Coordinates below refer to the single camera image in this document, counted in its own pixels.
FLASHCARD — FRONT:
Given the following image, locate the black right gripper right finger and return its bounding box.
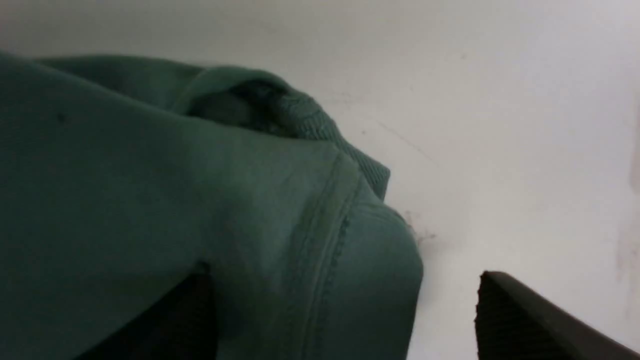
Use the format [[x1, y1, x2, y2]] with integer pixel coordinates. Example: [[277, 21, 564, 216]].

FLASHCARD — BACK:
[[474, 271, 640, 360]]

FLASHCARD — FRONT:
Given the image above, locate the green long-sleeve top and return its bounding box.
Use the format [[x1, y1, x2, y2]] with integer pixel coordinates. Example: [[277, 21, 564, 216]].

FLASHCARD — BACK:
[[0, 53, 423, 360]]

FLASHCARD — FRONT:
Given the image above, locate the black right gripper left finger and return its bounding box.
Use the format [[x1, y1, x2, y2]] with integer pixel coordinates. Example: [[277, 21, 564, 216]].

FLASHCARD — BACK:
[[77, 264, 218, 360]]

